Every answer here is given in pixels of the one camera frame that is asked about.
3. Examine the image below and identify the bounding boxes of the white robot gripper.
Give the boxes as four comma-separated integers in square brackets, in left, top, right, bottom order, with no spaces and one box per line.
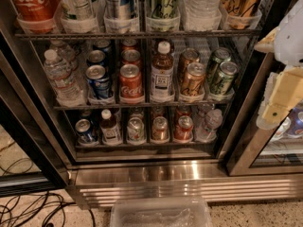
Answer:
[254,0,303,125]

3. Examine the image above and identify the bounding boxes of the brown tea bottle white cap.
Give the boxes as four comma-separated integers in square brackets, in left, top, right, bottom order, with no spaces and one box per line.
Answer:
[151,41,174,102]

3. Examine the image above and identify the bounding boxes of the water bottle bottom shelf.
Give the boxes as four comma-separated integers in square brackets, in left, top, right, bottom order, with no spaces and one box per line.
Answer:
[196,109,223,143]

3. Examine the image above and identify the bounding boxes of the fridge glass door right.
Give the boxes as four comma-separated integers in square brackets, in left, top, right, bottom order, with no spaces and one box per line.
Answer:
[226,53,303,176]

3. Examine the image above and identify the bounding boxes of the red can bottom shelf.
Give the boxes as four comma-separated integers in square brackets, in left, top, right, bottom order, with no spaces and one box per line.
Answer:
[174,115,193,141]

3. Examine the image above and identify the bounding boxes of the bronze can bottom shelf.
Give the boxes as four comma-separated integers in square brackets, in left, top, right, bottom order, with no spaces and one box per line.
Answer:
[151,116,169,143]

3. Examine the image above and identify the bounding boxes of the silver can bottom shelf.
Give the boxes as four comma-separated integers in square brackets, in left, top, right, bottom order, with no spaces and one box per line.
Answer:
[127,117,145,143]

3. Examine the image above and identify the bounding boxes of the tea bottle bottom shelf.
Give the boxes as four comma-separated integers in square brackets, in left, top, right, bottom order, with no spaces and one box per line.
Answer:
[100,109,122,145]

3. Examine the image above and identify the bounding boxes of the blue can bottom shelf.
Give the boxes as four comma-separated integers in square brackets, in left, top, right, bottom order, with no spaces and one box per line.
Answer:
[75,119,98,144]

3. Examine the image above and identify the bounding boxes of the clear water bottle middle shelf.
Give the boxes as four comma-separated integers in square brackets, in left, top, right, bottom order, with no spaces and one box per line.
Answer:
[44,49,86,107]

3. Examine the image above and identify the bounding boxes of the large coca-cola can top shelf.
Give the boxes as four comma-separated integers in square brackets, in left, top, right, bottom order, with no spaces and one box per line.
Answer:
[12,0,60,34]

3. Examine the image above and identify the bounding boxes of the green can front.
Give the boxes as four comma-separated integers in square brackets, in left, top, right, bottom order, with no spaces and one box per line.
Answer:
[210,61,239,96]

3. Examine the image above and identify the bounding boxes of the green can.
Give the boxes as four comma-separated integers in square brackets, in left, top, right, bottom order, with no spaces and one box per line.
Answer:
[210,61,239,96]
[206,47,231,83]

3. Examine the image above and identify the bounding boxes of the green can rear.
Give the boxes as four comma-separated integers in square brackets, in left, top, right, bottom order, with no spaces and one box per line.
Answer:
[206,47,231,83]

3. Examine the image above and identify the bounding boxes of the bronze can front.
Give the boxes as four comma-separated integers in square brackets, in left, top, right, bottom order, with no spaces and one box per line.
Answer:
[181,62,205,96]

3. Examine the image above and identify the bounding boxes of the bronze can rear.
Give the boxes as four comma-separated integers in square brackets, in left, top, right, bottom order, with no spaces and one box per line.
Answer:
[177,47,200,82]

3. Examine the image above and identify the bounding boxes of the red coca-cola can front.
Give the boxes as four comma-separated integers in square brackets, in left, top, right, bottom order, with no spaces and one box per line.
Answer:
[119,64,144,104]

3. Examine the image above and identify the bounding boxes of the blue soda can front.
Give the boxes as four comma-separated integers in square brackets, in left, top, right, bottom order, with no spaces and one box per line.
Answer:
[85,65,113,99]

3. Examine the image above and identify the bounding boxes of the blue soda can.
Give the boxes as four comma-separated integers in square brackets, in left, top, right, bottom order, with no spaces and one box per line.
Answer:
[85,65,113,99]
[86,50,106,67]

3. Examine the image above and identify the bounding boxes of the clear plastic bin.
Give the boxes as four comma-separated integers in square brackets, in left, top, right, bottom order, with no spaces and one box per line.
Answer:
[110,197,213,227]

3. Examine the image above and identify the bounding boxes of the top wire shelf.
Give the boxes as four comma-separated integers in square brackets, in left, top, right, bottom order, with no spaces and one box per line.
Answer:
[14,29,260,41]

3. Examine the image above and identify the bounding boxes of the wire shelf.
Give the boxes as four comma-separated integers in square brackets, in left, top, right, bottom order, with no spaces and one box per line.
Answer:
[53,100,231,111]
[14,29,260,41]

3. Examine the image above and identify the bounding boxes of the middle wire shelf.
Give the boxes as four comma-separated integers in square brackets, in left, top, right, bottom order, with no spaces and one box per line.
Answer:
[53,100,231,111]

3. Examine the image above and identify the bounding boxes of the black cables on floor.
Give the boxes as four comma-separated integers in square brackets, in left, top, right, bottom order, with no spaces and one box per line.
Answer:
[0,139,97,227]

